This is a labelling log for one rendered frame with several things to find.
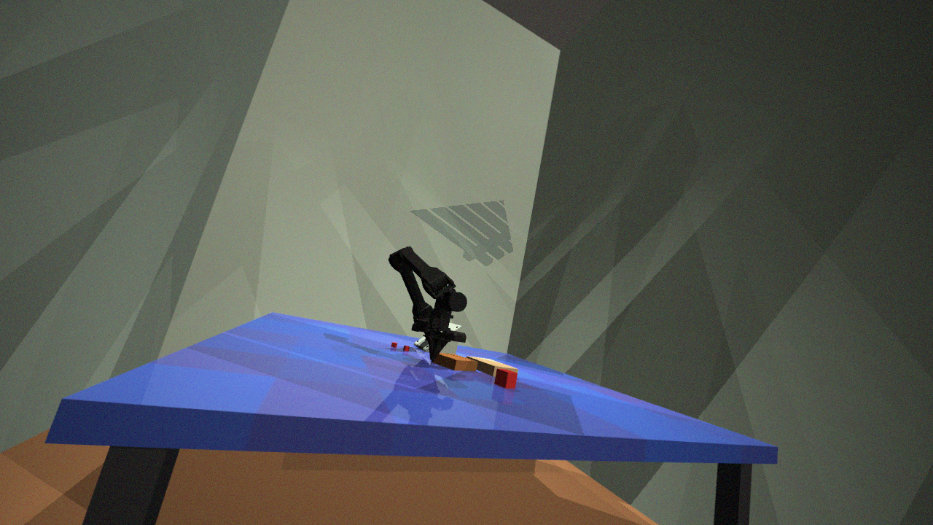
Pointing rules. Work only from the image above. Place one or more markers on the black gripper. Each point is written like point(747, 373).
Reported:
point(436, 339)

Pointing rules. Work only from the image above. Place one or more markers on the tan rectangular block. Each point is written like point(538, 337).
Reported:
point(490, 366)

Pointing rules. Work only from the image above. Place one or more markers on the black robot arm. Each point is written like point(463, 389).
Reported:
point(435, 282)

